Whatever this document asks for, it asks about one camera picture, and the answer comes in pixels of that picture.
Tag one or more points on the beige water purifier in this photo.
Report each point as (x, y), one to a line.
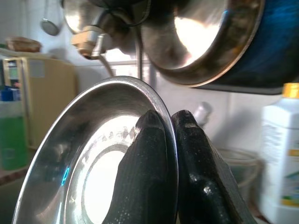
(51, 105)

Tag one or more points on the brown woven basket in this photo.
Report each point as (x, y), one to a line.
(23, 44)

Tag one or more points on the hanging steel ladle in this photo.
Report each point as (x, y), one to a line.
(50, 26)

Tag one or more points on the hanging steel pan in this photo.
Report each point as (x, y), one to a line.
(233, 46)

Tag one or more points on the round steel plate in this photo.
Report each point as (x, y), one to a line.
(70, 140)

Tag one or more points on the white bottle yellow cap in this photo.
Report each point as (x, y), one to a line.
(280, 140)

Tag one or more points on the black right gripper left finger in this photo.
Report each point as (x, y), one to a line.
(144, 175)

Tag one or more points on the green dish soap bottle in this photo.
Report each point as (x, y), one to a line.
(11, 140)

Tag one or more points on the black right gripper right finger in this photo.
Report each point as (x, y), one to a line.
(201, 182)

